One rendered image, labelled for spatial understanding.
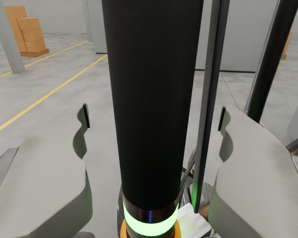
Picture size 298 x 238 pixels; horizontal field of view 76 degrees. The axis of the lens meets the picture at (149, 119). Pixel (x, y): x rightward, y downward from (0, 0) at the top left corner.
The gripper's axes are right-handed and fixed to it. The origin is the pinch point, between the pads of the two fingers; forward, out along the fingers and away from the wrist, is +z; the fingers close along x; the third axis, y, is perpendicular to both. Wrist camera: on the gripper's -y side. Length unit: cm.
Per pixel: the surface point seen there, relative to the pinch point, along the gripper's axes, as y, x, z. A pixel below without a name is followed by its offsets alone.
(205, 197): 50, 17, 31
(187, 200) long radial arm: 53, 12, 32
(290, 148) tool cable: 10.1, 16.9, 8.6
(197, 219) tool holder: 11.2, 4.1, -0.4
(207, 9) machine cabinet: 10, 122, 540
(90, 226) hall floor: 166, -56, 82
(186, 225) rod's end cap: 10.9, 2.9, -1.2
